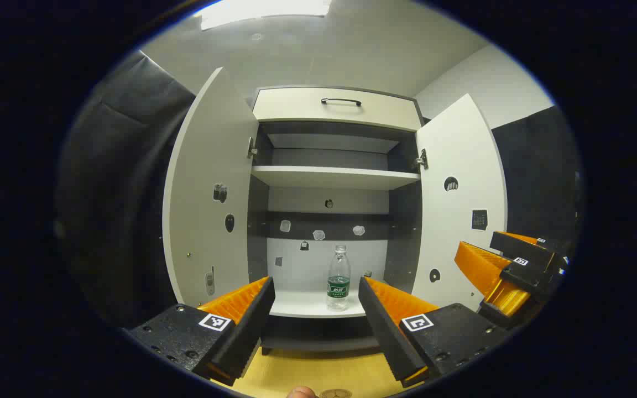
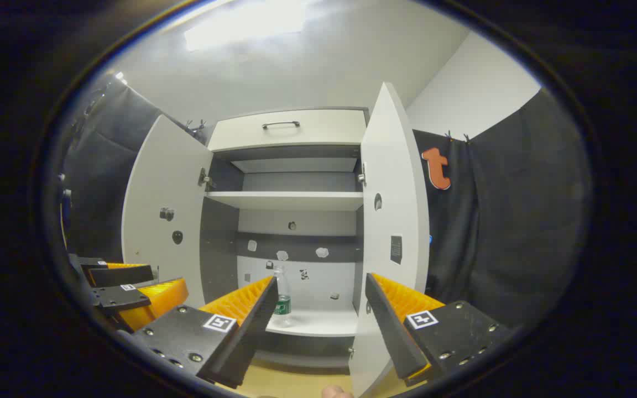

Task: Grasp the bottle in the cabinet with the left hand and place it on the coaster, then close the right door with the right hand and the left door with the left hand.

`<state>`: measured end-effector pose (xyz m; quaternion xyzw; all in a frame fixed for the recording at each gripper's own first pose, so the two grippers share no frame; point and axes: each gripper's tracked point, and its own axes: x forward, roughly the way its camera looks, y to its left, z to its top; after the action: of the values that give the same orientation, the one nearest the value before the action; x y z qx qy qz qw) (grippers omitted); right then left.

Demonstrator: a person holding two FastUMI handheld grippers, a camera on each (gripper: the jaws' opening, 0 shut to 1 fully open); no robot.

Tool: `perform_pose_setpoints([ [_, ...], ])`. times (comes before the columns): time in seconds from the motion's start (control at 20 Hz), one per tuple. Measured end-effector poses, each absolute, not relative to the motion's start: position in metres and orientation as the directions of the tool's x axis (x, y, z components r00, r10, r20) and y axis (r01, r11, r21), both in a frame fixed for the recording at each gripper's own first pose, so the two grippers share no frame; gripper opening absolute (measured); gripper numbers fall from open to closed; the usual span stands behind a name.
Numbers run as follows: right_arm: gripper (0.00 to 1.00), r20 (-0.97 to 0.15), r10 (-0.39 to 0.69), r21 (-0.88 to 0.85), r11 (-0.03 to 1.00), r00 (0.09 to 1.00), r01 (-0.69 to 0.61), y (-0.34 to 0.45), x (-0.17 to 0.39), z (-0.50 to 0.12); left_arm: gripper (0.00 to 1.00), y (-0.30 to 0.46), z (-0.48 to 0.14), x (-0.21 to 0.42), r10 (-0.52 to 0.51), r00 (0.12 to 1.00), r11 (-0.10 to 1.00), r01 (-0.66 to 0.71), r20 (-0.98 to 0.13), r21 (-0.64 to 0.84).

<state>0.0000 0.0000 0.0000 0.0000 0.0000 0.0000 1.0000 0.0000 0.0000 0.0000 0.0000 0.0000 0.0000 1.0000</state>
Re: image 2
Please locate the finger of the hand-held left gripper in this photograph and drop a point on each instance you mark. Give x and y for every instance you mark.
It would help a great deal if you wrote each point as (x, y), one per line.
(122, 275)
(130, 298)

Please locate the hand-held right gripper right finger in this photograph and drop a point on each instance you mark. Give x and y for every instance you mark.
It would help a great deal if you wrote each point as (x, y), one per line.
(390, 331)

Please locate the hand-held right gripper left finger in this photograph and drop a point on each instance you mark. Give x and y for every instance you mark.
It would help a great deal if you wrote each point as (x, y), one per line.
(252, 326)

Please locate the clear plastic bottle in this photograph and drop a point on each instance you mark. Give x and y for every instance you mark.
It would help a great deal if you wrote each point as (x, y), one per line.
(282, 304)

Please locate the grey and white cabinet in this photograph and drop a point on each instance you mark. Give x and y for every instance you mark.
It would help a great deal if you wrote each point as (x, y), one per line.
(216, 249)

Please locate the white cabinet door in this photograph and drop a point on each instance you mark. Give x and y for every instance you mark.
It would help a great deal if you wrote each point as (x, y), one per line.
(390, 182)
(158, 182)

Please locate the white cabinet shelf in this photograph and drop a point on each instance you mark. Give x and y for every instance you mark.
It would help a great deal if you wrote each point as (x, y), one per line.
(318, 323)
(291, 200)

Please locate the metal door hinge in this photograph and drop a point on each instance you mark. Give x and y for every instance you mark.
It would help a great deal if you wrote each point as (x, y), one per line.
(204, 178)
(361, 176)

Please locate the white cabinet drawer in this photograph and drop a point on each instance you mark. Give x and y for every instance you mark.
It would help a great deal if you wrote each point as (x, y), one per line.
(324, 130)

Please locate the black backdrop cloth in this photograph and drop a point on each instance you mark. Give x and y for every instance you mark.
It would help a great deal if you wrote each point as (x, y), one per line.
(103, 166)
(517, 221)

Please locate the ceiling light panel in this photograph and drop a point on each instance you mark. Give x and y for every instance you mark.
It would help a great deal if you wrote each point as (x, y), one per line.
(246, 25)

